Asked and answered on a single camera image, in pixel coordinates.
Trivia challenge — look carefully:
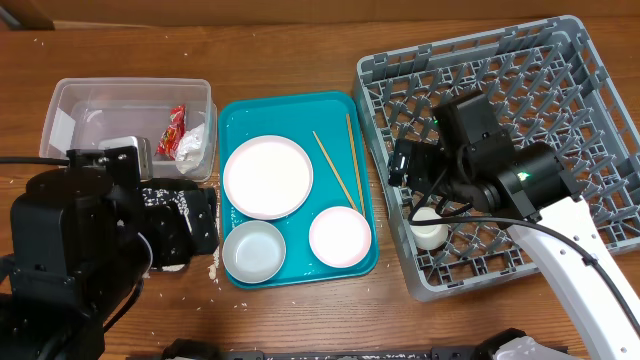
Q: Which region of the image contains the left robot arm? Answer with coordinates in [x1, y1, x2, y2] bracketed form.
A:
[1, 146, 219, 359]

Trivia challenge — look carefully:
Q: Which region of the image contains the grey bowl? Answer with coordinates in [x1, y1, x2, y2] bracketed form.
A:
[222, 220, 286, 284]

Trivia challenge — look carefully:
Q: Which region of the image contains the teal plastic tray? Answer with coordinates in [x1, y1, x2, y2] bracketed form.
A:
[218, 91, 379, 289]

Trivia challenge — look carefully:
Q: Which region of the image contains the wooden chopstick left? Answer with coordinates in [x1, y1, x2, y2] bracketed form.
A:
[312, 131, 358, 211]

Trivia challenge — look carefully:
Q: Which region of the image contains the white cup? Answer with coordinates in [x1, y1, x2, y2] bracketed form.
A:
[410, 207, 449, 251]

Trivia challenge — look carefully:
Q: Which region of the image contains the grey dishwasher rack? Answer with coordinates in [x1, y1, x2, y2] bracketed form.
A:
[355, 16, 639, 302]

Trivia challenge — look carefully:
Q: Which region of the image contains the black waste tray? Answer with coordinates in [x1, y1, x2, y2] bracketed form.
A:
[141, 178, 199, 272]

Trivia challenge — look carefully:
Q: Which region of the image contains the clear plastic bin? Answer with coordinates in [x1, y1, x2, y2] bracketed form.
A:
[39, 77, 217, 182]

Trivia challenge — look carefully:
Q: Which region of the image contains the small pink bowl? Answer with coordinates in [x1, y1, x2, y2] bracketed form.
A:
[309, 206, 372, 268]

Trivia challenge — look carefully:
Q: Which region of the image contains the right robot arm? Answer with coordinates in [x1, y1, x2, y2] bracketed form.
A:
[388, 91, 639, 359]

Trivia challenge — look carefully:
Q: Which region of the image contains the white plastic wrap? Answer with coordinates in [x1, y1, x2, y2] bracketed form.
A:
[175, 123, 205, 174]

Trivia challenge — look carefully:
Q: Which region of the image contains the red foil snack wrapper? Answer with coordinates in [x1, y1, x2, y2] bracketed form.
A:
[155, 104, 186, 160]

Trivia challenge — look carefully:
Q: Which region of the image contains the large white plate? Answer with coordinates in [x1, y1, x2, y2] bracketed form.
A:
[222, 135, 314, 220]

